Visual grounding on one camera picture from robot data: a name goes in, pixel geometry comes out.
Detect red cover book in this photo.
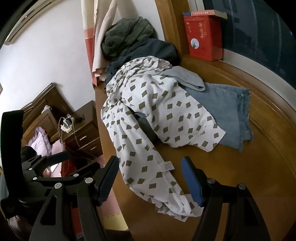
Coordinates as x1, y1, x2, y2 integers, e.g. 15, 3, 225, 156
183, 9, 228, 19

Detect white charger with cables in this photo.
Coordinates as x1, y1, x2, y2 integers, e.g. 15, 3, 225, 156
59, 113, 74, 133

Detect wooden headboard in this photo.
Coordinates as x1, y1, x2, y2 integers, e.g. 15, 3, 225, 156
21, 82, 74, 142

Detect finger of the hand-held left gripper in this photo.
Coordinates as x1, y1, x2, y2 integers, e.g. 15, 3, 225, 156
22, 151, 70, 172
34, 162, 102, 184

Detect pink foam floor mat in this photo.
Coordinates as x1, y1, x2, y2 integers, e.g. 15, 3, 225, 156
97, 185, 129, 232

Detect wooden nightstand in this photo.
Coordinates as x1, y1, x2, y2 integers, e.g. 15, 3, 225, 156
55, 100, 104, 160

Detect grey-green garment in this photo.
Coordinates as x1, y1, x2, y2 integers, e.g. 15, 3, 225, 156
100, 16, 158, 62

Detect white diamond-print pants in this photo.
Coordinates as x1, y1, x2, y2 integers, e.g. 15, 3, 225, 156
100, 56, 226, 222

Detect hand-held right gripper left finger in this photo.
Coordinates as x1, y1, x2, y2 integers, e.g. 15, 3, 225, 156
29, 156, 121, 241

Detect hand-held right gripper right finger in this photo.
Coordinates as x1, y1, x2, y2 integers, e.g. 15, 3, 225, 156
181, 156, 271, 241

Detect dark navy garment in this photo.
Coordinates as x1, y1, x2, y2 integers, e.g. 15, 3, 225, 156
105, 38, 182, 84

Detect white frame window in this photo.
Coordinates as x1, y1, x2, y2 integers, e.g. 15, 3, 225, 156
187, 0, 294, 77

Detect red box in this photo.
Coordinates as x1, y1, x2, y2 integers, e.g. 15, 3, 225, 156
184, 10, 228, 62

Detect light blue jeans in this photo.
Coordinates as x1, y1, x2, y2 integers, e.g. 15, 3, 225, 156
159, 66, 253, 153

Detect red blanket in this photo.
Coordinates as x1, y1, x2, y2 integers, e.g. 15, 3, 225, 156
60, 158, 93, 179

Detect pink white curtain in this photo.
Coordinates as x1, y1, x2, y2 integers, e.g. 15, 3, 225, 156
81, 0, 126, 85

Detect beige air conditioner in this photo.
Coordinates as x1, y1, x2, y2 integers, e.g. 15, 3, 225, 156
5, 19, 30, 45

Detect purple ruffled pillow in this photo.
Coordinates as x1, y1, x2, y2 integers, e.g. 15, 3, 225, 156
27, 126, 52, 156

